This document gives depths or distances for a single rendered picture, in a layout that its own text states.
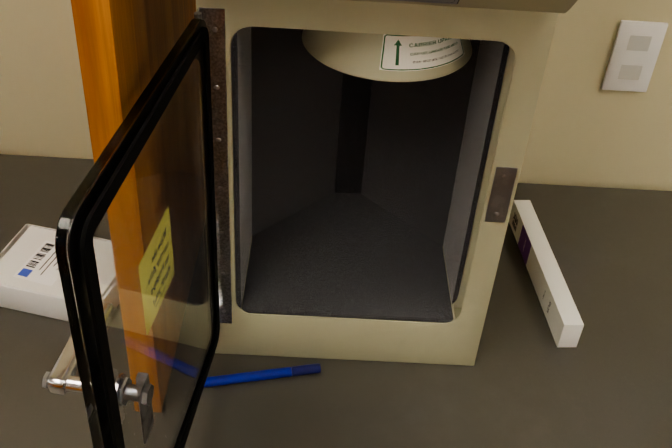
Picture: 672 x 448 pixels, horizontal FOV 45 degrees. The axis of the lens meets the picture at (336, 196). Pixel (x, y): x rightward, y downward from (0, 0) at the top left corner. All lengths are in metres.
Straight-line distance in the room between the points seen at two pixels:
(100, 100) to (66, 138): 0.69
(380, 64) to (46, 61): 0.67
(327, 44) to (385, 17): 0.09
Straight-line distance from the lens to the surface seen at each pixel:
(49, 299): 1.05
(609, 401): 1.03
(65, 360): 0.65
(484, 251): 0.89
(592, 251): 1.24
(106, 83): 0.68
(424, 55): 0.78
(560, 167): 1.38
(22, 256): 1.11
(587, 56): 1.28
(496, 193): 0.84
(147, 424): 0.65
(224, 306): 0.94
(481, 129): 0.85
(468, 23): 0.74
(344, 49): 0.78
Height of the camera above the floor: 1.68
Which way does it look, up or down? 36 degrees down
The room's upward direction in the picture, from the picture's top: 4 degrees clockwise
